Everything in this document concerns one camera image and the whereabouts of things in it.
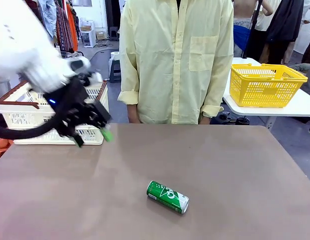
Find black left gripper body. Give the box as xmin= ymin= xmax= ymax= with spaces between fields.
xmin=44 ymin=76 xmax=113 ymax=138

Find green drink can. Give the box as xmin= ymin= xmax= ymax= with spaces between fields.
xmin=146 ymin=180 xmax=190 ymax=215

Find person's right forearm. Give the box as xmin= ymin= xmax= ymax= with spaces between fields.
xmin=126 ymin=103 xmax=142 ymax=124

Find cream basket with brown rim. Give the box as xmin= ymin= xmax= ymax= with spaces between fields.
xmin=0 ymin=79 xmax=110 ymax=146

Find yellow shopping basket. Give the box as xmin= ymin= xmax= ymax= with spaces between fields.
xmin=229 ymin=63 xmax=309 ymax=109

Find black step stool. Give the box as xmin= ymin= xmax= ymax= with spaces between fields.
xmin=109 ymin=59 xmax=122 ymax=84

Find white appliance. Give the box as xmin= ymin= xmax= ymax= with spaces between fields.
xmin=80 ymin=19 xmax=97 ymax=49

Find orange cloth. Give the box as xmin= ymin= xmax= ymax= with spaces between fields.
xmin=0 ymin=138 xmax=15 ymax=162

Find striped hanging clothes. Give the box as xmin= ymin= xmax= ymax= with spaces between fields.
xmin=54 ymin=0 xmax=79 ymax=54

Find person in yellow shirt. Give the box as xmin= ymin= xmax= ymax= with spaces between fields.
xmin=117 ymin=0 xmax=235 ymax=125

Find black chair base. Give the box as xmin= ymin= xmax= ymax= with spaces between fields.
xmin=212 ymin=111 xmax=251 ymax=126

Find white table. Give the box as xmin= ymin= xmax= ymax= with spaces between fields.
xmin=222 ymin=57 xmax=310 ymax=131

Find mannequin with blue cloth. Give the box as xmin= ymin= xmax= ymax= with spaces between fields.
xmin=232 ymin=0 xmax=275 ymax=59

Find black hanging garment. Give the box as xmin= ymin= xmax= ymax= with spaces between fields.
xmin=265 ymin=0 xmax=306 ymax=66

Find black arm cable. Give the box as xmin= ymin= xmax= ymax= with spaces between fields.
xmin=0 ymin=109 xmax=70 ymax=141

